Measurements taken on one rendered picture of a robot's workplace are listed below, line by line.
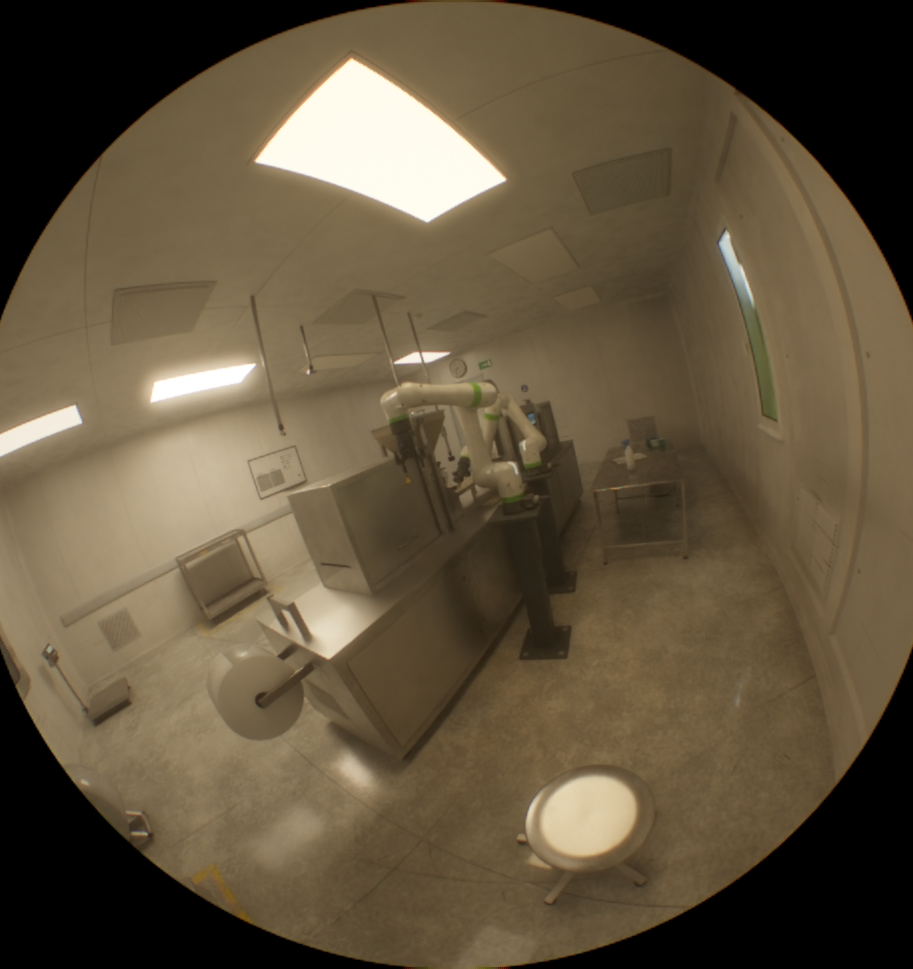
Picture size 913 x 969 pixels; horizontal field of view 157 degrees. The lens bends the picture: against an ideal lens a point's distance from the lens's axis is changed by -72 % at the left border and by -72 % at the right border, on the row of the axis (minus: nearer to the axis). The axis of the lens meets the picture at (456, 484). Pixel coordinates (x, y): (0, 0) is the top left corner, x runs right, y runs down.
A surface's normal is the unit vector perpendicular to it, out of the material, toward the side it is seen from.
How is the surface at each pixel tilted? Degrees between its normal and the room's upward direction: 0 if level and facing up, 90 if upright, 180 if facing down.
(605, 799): 1
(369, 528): 90
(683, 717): 0
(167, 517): 90
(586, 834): 1
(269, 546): 90
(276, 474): 90
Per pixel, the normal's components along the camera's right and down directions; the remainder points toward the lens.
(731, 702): -0.28, -0.94
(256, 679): 0.81, -0.12
